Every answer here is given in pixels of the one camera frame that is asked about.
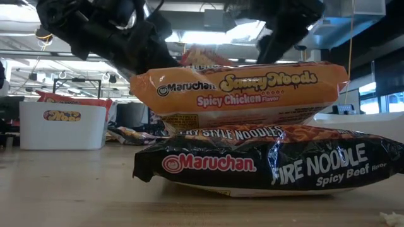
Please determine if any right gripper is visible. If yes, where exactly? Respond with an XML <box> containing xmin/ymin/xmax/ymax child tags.
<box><xmin>225</xmin><ymin>0</ymin><xmax>326</xmax><ymax>66</ymax></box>

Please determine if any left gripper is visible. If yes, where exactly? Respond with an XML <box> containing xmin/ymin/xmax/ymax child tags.
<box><xmin>36</xmin><ymin>0</ymin><xmax>181</xmax><ymax>76</ymax></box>

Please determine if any orange-red Saucy Noods pack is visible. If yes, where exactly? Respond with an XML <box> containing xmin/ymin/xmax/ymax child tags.
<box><xmin>43</xmin><ymin>110</ymin><xmax>82</xmax><ymax>122</ymax></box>
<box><xmin>179</xmin><ymin>45</ymin><xmax>236</xmax><ymax>67</ymax></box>
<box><xmin>35</xmin><ymin>90</ymin><xmax>114</xmax><ymax>108</ymax></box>
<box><xmin>130</xmin><ymin>61</ymin><xmax>350</xmax><ymax>135</ymax></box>

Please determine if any black Fire Noodle pack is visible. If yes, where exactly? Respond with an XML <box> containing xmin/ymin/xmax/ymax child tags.
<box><xmin>107</xmin><ymin>125</ymin><xmax>170</xmax><ymax>146</ymax></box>
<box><xmin>132</xmin><ymin>124</ymin><xmax>404</xmax><ymax>198</ymax></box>

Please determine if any white plastic bin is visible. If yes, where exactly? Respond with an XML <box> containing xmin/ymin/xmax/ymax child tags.
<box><xmin>19</xmin><ymin>100</ymin><xmax>108</xmax><ymax>151</ymax></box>
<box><xmin>311</xmin><ymin>110</ymin><xmax>404</xmax><ymax>143</ymax></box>

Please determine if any bright ceiling light panel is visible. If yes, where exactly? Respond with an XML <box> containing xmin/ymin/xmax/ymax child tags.
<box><xmin>163</xmin><ymin>20</ymin><xmax>266</xmax><ymax>45</ymax></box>

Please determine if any grey ceiling pipe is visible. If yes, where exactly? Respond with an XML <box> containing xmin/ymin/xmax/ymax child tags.
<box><xmin>0</xmin><ymin>49</ymin><xmax>259</xmax><ymax>63</ymax></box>

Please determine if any black white patterned cloth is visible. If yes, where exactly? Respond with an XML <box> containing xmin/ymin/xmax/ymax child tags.
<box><xmin>148</xmin><ymin>108</ymin><xmax>168</xmax><ymax>133</ymax></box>

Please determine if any dark computer monitor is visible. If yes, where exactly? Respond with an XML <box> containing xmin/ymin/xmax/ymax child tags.
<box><xmin>0</xmin><ymin>95</ymin><xmax>25</xmax><ymax>121</ymax></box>

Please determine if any white crumpled noodle piece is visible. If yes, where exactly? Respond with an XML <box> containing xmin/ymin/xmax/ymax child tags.
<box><xmin>378</xmin><ymin>211</ymin><xmax>404</xmax><ymax>227</ymax></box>

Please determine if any blue-lit ceiling duct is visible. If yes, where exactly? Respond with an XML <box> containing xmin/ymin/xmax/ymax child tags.
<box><xmin>311</xmin><ymin>0</ymin><xmax>386</xmax><ymax>50</ymax></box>

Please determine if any yellow hanging cord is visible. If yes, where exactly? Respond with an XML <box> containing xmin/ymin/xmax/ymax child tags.
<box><xmin>344</xmin><ymin>0</ymin><xmax>356</xmax><ymax>105</ymax></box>

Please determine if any black yellow cord reel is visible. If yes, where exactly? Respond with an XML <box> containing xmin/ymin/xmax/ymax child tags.
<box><xmin>34</xmin><ymin>26</ymin><xmax>54</xmax><ymax>42</ymax></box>

